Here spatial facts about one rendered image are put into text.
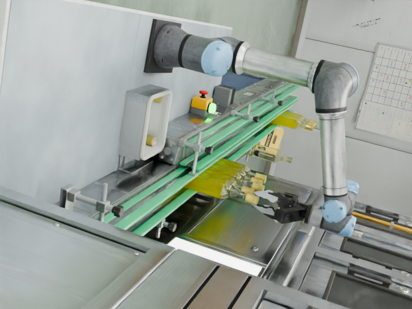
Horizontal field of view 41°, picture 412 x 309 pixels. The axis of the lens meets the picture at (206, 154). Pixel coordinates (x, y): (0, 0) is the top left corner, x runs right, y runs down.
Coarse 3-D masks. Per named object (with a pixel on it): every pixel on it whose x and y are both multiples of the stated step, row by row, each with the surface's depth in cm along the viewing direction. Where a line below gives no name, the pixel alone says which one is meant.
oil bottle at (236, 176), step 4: (208, 168) 214; (212, 168) 214; (216, 168) 215; (220, 168) 216; (216, 172) 212; (220, 172) 212; (224, 172) 212; (228, 172) 213; (232, 172) 214; (236, 172) 215; (228, 176) 211; (232, 176) 210; (236, 176) 211; (240, 176) 213; (236, 180) 210; (240, 180) 212
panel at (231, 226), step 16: (208, 208) 214; (224, 208) 218; (240, 208) 221; (192, 224) 199; (208, 224) 203; (224, 224) 205; (240, 224) 207; (256, 224) 210; (272, 224) 212; (288, 224) 213; (192, 240) 187; (208, 240) 191; (224, 240) 193; (240, 240) 195; (256, 240) 197; (272, 240) 199; (240, 256) 183; (256, 256) 186; (272, 256) 187
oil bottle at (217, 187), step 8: (200, 176) 204; (208, 176) 206; (192, 184) 204; (200, 184) 203; (208, 184) 202; (216, 184) 201; (224, 184) 201; (200, 192) 204; (208, 192) 202; (216, 192) 201; (224, 192) 200
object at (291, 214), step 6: (282, 210) 188; (288, 210) 189; (294, 210) 190; (300, 210) 192; (282, 216) 187; (288, 216) 189; (294, 216) 191; (300, 216) 193; (282, 222) 188; (288, 222) 190
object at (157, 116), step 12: (156, 96) 180; (168, 96) 191; (156, 108) 194; (168, 108) 193; (156, 120) 195; (168, 120) 194; (144, 132) 180; (156, 132) 196; (144, 144) 181; (156, 144) 197; (144, 156) 184
